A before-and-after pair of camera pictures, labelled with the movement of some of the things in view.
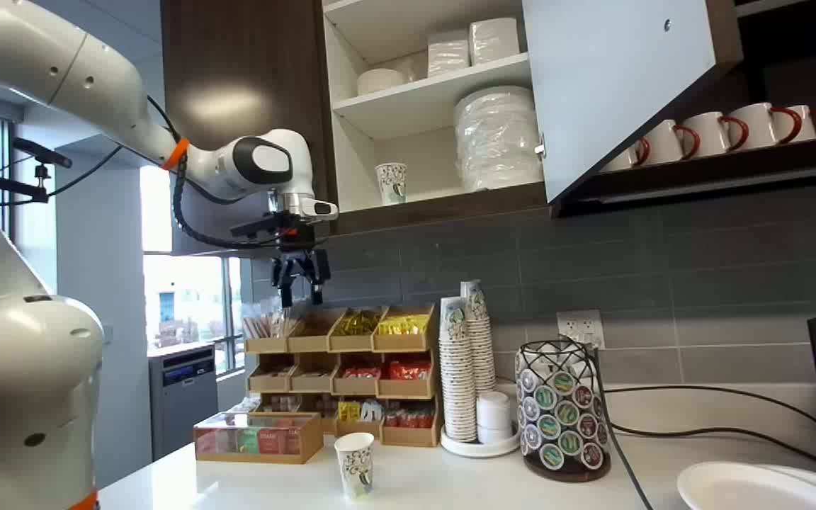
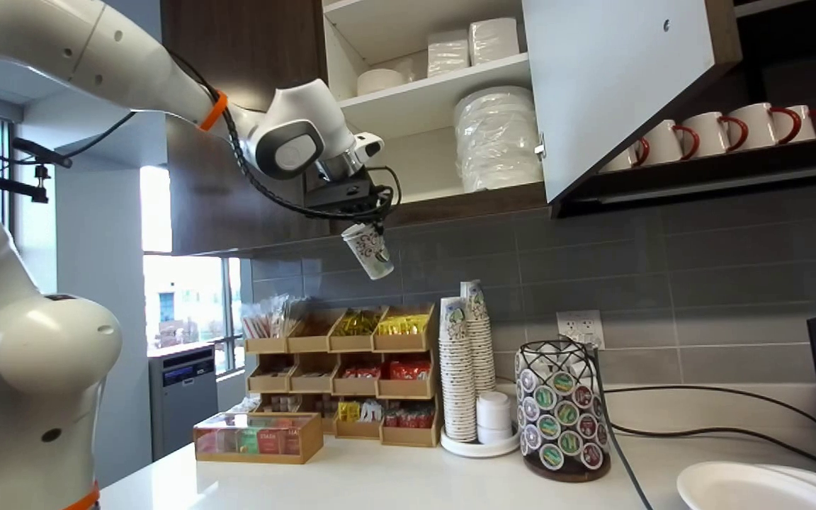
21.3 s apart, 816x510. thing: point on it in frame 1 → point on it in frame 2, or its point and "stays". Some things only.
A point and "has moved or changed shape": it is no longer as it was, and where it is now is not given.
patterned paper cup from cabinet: (391, 181) has moved or changed shape
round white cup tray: (478, 449) stays
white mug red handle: (791, 124) stays
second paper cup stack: (478, 338) stays
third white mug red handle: (699, 133) stays
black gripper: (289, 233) → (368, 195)
